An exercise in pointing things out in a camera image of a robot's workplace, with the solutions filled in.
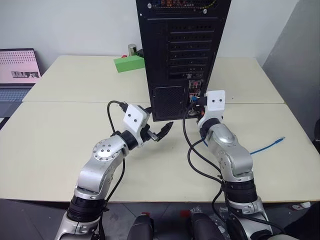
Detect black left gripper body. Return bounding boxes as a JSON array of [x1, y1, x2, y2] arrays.
[[139, 122, 161, 144]]

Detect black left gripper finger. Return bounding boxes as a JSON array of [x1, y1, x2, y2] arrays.
[[138, 106, 153, 119], [154, 121, 175, 143]]

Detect blue ethernet cable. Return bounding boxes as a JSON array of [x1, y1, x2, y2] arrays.
[[189, 96, 286, 156]]

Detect black computer tower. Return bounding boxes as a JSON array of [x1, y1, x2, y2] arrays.
[[135, 0, 232, 123]]

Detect green rectangular box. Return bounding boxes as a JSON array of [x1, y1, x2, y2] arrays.
[[113, 55, 146, 74]]

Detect dark rounded shape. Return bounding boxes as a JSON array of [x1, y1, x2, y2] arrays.
[[180, 209, 226, 240], [126, 212, 155, 240]]

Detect laptop with pink screen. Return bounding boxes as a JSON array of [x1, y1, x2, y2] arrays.
[[0, 47, 42, 118]]

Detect red and white packet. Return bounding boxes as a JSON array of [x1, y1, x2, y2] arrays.
[[291, 201, 312, 211]]

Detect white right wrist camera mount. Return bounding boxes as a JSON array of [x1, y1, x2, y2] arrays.
[[196, 89, 227, 127]]

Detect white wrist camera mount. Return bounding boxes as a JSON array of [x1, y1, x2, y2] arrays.
[[122, 104, 149, 148], [196, 89, 227, 127]]

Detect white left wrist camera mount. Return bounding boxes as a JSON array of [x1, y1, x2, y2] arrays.
[[122, 104, 149, 148]]

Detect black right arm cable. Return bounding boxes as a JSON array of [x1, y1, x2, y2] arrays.
[[182, 103, 286, 236]]

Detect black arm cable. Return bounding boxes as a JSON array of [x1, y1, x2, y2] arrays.
[[182, 103, 286, 236], [98, 100, 129, 240]]

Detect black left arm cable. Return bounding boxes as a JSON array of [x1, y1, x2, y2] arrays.
[[98, 100, 129, 240]]

